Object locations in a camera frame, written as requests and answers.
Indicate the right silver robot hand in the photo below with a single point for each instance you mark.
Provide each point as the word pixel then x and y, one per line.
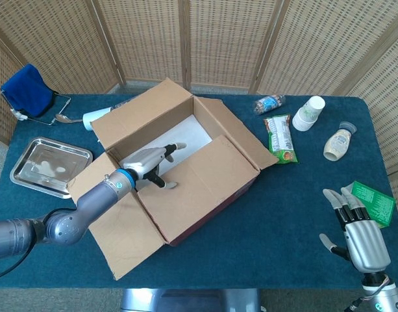
pixel 367 243

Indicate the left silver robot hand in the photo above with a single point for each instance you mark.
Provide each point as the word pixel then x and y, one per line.
pixel 146 161

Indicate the red cardboard box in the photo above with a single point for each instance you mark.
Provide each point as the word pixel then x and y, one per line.
pixel 192 195

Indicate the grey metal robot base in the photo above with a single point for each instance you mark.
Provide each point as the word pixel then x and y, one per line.
pixel 189 300

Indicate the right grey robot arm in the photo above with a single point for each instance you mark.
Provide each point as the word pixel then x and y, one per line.
pixel 383 292

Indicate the green carton packet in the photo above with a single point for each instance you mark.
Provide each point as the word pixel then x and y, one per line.
pixel 378 203

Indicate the white foam sheet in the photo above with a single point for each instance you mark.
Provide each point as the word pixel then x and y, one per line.
pixel 192 136

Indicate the clear pack of chocolates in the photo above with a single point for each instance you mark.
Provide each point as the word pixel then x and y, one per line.
pixel 124 103

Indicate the white plastic mug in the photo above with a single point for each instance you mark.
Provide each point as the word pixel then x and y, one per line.
pixel 91 117

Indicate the blue table cloth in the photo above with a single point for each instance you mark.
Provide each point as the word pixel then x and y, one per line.
pixel 283 243

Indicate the metal spoon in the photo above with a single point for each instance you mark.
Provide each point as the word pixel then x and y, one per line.
pixel 63 118

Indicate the stainless steel tray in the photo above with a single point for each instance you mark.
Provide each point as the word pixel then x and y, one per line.
pixel 49 165

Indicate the mayonnaise squeeze bottle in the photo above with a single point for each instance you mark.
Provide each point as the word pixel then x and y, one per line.
pixel 338 143

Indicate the small blue-label plastic bottle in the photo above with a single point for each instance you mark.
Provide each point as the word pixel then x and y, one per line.
pixel 268 104

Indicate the green snack bag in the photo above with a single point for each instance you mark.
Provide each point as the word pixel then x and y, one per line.
pixel 280 138

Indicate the white plastic clip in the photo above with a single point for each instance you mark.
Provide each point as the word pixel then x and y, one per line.
pixel 18 114

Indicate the blue towel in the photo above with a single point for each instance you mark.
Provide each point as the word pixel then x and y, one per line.
pixel 26 89

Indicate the stack of paper cups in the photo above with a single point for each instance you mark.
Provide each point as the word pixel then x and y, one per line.
pixel 307 115

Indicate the woven folding screen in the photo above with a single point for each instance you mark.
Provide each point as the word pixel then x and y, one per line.
pixel 228 39

